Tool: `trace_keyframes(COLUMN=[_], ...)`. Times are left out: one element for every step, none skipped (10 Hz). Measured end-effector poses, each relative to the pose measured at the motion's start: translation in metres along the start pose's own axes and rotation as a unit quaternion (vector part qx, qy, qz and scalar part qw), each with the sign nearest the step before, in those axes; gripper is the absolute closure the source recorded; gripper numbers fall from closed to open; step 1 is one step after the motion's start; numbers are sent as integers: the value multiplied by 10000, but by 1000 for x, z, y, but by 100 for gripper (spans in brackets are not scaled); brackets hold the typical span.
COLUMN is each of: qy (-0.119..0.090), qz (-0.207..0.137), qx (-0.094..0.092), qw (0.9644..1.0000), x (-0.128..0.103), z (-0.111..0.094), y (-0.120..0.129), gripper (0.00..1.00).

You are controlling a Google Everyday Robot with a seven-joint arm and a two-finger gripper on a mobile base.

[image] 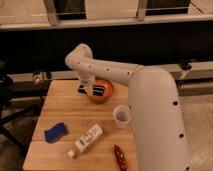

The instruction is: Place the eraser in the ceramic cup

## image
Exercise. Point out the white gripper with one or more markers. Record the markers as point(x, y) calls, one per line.
point(87, 82)

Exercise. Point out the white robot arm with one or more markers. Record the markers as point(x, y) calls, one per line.
point(153, 100)

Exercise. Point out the white plastic bottle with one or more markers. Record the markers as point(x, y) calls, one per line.
point(85, 140)

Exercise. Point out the small white black device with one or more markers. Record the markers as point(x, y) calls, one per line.
point(39, 76)

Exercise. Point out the red patterned tool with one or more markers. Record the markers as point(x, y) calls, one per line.
point(121, 160)

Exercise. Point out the black clamp on rail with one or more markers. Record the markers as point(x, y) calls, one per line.
point(186, 64)

